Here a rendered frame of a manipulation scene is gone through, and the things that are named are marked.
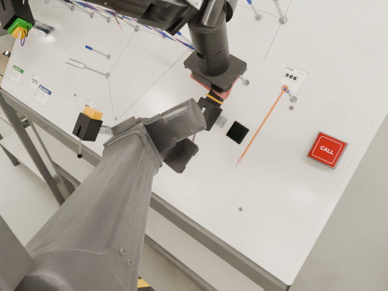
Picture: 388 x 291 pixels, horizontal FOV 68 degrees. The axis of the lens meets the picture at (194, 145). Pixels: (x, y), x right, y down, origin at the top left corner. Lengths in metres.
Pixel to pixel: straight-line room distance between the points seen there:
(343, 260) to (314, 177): 1.20
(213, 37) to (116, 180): 0.30
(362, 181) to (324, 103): 1.57
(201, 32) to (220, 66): 0.09
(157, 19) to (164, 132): 0.17
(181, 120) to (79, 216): 0.30
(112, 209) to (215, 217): 0.52
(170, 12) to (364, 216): 1.75
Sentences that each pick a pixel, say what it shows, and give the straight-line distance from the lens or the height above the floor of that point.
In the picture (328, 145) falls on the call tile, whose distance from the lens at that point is 0.59.
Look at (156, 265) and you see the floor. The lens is 1.61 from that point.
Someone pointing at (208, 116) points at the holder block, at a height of 1.11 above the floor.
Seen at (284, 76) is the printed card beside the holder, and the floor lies 1.16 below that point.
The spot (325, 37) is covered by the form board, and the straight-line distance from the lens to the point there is 0.67.
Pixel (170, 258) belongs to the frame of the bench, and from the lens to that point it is 1.18.
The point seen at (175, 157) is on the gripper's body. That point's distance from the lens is 0.56.
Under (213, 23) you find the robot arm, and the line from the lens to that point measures 0.45.
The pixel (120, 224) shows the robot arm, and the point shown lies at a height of 1.34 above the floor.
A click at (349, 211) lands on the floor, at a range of 1.97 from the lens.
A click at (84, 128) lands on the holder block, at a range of 0.78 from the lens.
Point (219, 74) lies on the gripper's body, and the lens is 0.52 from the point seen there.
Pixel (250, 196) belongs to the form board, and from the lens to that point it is 0.65.
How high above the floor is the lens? 1.48
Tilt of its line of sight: 45 degrees down
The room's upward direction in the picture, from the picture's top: straight up
